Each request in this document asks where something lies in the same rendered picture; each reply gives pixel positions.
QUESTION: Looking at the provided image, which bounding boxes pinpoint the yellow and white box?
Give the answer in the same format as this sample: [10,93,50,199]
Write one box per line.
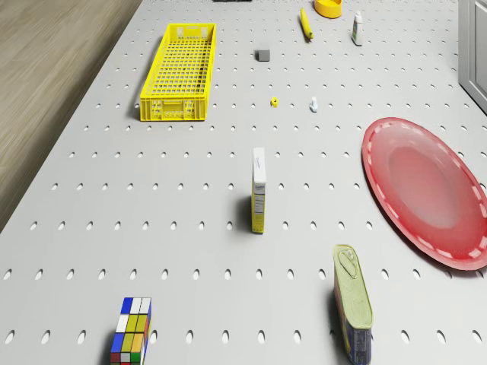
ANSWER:
[251,147,267,234]

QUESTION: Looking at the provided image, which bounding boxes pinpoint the yellow basket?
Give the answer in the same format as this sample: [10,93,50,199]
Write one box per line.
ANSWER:
[139,23,217,122]

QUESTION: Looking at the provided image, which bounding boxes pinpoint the flat-sided can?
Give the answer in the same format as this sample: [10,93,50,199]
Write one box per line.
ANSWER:
[333,243,374,365]

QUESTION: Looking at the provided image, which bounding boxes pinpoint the banana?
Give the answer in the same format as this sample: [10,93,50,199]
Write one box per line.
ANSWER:
[300,7,315,41]

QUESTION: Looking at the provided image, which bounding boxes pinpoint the red plate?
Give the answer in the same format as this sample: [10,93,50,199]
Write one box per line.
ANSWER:
[361,117,487,271]

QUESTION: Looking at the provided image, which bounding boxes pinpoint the puzzle cube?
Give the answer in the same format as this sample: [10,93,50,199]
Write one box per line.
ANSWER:
[110,297,153,365]

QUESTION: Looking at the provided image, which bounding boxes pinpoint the white bottle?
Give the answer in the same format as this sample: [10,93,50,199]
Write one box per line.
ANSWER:
[351,10,364,47]

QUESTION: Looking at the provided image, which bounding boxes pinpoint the yellow bowl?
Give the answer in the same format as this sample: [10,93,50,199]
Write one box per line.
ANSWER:
[314,0,343,19]

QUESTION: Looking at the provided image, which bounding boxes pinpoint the white cabinet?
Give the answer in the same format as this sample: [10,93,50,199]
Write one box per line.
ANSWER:
[457,0,487,114]

